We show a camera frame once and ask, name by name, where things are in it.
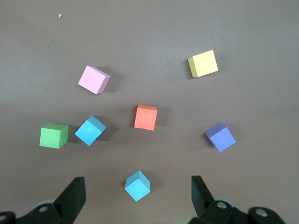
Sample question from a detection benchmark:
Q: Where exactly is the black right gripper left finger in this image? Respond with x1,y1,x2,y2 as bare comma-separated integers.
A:
0,176,86,224

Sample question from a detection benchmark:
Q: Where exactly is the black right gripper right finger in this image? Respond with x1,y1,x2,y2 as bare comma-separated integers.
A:
190,175,287,224

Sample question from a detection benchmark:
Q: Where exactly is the green foam cube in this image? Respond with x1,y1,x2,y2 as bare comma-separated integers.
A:
39,123,70,149

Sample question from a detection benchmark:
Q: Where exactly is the orange foam cube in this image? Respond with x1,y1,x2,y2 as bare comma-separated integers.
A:
134,104,158,131

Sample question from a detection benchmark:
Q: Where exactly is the purple foam cube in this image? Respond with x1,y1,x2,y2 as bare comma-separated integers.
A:
204,122,236,153

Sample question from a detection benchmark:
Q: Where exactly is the cyan foam cube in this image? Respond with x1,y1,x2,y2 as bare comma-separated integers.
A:
74,115,107,147
124,170,151,202

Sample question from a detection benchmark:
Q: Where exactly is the pink foam cube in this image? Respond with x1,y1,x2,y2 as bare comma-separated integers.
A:
78,65,111,95

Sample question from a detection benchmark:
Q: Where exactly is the yellow foam cube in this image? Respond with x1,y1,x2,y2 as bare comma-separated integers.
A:
187,49,219,79

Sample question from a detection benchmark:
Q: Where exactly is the brown table cover sheet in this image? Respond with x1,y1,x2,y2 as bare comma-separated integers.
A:
0,0,299,224

